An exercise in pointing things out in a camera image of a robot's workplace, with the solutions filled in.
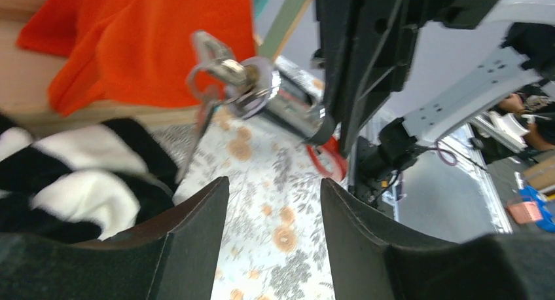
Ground orange t-shirt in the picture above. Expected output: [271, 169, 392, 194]
[16, 0, 255, 115]

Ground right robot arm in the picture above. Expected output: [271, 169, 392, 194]
[313, 0, 554, 193]

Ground red cable lock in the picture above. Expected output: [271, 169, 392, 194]
[224, 56, 348, 182]

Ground floral table mat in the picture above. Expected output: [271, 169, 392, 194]
[151, 57, 361, 300]

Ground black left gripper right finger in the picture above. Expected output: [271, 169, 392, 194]
[321, 178, 554, 300]

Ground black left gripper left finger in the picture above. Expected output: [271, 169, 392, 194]
[1, 176, 229, 299]

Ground black white striped garment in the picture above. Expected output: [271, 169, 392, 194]
[1, 116, 178, 244]

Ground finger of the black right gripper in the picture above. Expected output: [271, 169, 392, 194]
[316, 0, 436, 157]

